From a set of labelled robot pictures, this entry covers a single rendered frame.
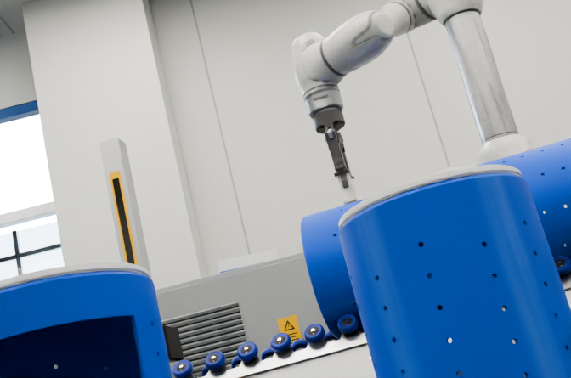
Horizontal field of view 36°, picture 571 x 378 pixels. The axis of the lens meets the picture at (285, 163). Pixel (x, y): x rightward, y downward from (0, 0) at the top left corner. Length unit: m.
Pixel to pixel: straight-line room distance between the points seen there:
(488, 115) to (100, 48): 2.90
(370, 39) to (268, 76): 2.97
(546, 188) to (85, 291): 1.02
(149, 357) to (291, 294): 2.16
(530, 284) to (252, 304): 2.26
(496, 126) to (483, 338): 1.32
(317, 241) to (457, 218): 0.76
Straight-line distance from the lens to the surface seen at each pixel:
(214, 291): 3.40
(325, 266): 1.87
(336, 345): 1.88
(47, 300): 1.20
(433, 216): 1.18
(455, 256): 1.17
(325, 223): 1.92
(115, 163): 2.57
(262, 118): 4.91
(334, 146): 2.08
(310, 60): 2.15
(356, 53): 2.08
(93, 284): 1.21
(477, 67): 2.46
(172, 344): 2.08
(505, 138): 2.39
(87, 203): 4.63
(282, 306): 3.36
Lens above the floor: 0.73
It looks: 18 degrees up
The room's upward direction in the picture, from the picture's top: 14 degrees counter-clockwise
